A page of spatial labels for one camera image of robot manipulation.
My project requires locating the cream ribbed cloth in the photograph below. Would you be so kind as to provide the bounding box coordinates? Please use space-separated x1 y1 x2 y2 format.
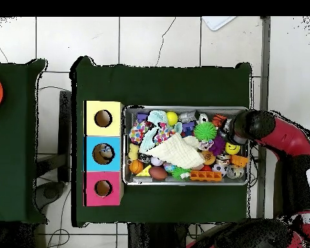
144 132 206 169

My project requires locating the shallow clear mesh bin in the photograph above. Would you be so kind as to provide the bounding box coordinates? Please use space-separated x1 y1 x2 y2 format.
121 105 250 186

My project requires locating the wooden box with three holes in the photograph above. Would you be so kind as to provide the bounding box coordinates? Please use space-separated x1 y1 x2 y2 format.
83 100 125 207

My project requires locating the mint ribbed cloth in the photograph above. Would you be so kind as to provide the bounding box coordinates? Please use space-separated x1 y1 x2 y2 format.
139 110 183 154

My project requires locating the plain yellow ball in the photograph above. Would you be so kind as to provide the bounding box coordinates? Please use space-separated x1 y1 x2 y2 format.
165 111 179 127

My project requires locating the small orange basketball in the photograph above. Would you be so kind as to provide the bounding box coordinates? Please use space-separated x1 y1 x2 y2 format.
128 160 145 176

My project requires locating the small brown football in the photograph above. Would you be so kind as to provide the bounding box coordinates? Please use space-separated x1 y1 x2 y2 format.
148 166 169 181

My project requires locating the large green spiky ball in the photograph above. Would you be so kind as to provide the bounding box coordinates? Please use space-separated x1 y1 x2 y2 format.
193 121 218 142

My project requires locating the purple spiky ball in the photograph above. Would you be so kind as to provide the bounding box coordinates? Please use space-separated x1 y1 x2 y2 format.
209 135 226 156

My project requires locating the long orange block with holes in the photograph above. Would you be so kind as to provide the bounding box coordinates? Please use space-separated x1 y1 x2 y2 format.
189 169 222 183

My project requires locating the yellow smiley ball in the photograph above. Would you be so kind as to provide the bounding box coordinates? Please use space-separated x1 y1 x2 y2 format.
225 142 241 156

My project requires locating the orange plastic toy piece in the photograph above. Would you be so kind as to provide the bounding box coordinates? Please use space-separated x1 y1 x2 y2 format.
230 154 249 167

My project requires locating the black upright panel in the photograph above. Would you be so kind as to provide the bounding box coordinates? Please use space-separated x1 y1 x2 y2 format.
57 90 72 183

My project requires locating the white tray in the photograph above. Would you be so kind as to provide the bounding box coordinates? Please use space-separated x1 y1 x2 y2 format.
201 16 237 32

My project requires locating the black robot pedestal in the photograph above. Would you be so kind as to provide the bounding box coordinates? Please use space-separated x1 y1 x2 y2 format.
127 222 189 248

